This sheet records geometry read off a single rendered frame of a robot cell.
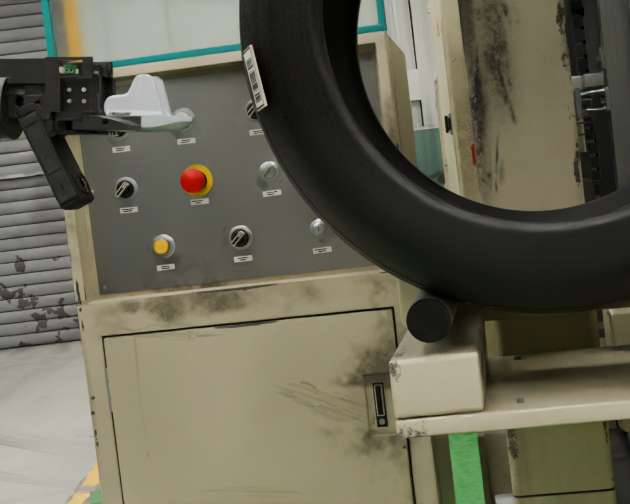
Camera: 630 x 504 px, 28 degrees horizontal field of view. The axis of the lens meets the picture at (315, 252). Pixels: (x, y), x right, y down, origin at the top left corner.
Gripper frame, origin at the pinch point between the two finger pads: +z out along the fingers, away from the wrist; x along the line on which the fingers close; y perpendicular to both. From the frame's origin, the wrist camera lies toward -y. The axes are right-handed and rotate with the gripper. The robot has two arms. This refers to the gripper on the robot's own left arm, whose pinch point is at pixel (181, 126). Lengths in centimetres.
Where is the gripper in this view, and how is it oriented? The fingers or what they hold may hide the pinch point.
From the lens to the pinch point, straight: 135.2
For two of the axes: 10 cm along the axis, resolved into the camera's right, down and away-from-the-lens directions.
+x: 1.5, -0.7, 9.9
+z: 9.9, 0.1, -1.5
